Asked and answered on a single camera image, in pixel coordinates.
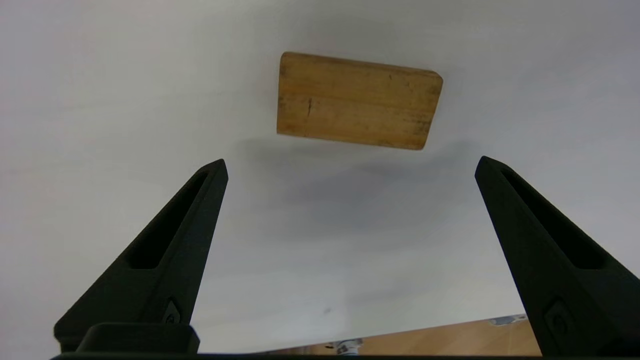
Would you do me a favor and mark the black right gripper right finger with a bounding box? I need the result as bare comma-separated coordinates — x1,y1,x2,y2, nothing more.
475,156,640,359

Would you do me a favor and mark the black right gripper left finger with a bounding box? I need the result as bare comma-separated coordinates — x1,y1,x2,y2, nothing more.
54,159,229,351

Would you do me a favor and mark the rectangular wooden building block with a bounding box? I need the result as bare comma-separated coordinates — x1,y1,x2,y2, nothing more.
276,51,444,151

